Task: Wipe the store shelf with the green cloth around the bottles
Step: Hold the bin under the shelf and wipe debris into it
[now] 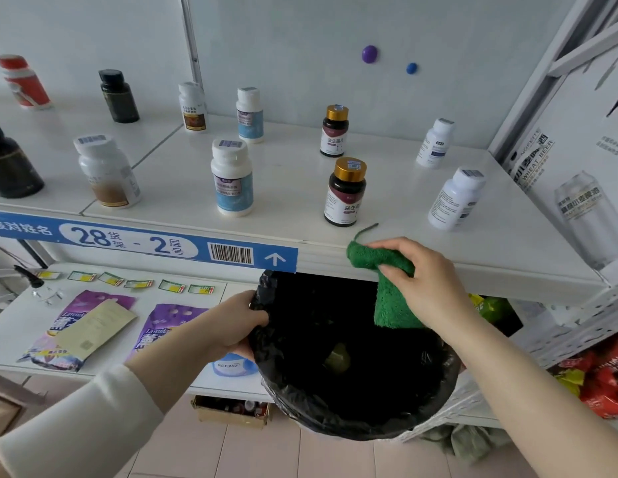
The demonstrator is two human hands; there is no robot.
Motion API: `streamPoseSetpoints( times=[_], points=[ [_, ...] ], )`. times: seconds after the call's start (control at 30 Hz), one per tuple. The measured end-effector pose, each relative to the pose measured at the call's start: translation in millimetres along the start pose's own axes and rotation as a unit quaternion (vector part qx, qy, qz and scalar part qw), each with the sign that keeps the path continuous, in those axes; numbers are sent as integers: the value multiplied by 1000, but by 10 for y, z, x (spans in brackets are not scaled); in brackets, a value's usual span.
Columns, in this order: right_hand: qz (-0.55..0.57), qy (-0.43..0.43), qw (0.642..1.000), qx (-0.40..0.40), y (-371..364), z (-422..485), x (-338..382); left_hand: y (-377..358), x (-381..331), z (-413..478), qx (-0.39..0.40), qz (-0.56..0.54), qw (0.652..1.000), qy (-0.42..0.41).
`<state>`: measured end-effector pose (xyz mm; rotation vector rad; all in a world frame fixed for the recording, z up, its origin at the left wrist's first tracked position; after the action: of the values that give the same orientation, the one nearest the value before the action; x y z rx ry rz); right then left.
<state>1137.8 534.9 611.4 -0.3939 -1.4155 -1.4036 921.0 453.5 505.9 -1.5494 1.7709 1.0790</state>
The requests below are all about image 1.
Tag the person's left hand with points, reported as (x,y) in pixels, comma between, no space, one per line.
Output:
(234,326)

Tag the person's right hand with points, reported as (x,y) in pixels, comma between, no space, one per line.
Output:
(433,288)

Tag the green cleaning cloth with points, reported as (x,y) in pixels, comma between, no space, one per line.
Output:
(388,303)

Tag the white bottle navy label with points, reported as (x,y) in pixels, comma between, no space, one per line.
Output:
(456,201)
(435,144)

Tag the black-lined trash bin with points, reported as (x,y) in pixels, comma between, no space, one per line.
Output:
(388,383)

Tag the gold cap dark bottle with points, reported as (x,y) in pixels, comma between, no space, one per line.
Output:
(344,196)
(334,134)

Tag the white bottle light blue label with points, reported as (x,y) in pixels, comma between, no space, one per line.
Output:
(232,181)
(249,116)

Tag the white bottle brown label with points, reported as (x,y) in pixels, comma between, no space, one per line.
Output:
(193,109)
(107,174)

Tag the black bottle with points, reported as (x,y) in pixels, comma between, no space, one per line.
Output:
(12,166)
(119,99)

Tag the red cap white bottle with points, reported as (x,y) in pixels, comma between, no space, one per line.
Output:
(25,84)

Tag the person's right forearm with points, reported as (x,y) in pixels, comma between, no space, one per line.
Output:
(538,403)

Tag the blue detergent container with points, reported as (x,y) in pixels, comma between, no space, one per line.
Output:
(234,367)

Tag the green snack bag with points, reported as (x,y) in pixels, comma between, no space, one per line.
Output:
(493,308)

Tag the purple detergent bag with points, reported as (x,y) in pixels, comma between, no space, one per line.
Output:
(45,350)
(164,323)

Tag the row of green yellow stickers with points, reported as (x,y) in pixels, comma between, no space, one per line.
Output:
(139,284)

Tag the beige paper card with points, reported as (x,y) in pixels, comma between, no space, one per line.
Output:
(94,331)

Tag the grey green rag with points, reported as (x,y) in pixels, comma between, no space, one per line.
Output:
(463,440)

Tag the white printed carton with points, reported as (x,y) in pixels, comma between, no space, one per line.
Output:
(563,169)

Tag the white arm sleeve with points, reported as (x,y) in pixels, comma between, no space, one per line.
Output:
(79,433)

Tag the pile of red snack packets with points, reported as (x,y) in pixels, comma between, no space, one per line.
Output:
(602,378)

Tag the clear pump dispenser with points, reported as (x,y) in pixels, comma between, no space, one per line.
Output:
(30,278)

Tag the blue wall knob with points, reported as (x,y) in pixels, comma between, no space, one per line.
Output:
(412,68)

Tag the purple wall knob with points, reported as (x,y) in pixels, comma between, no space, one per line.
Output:
(369,54)

